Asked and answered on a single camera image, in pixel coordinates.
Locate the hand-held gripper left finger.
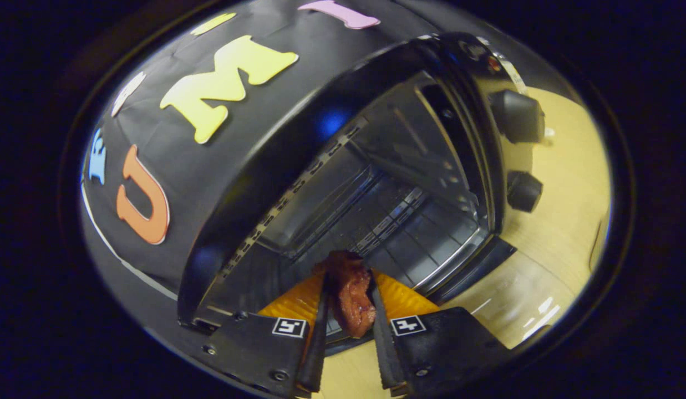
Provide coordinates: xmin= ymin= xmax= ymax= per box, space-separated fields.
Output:
xmin=201 ymin=272 xmax=329 ymax=398

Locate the black toaster oven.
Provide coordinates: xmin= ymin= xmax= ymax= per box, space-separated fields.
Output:
xmin=177 ymin=32 xmax=546 ymax=355

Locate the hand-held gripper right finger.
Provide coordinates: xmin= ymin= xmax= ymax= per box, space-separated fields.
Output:
xmin=369 ymin=270 xmax=512 ymax=397

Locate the brown meat steak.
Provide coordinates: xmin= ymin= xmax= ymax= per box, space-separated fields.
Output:
xmin=321 ymin=250 xmax=377 ymax=339

